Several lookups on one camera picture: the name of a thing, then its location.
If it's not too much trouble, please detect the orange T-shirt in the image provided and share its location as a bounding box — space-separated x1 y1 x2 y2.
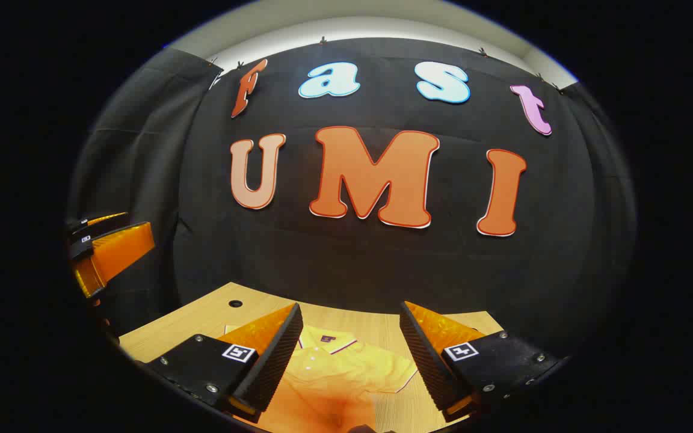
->
225 325 417 433

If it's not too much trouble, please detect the black backdrop cloth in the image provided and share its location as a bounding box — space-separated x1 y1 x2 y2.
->
67 37 636 361

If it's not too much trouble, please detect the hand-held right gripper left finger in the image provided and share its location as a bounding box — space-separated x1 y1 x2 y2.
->
145 302 304 423

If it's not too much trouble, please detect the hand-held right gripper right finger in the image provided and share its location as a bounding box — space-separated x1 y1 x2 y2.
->
399 301 565 423

